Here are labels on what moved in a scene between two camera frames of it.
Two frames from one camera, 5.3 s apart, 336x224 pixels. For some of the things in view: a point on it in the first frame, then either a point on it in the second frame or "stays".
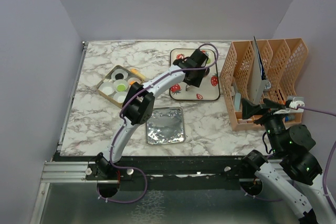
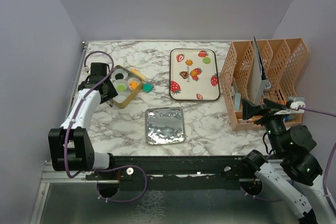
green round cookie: (121, 87) stays
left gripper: (196, 82) to (112, 92)
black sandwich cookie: (119, 76) stays
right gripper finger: (250, 109) stays
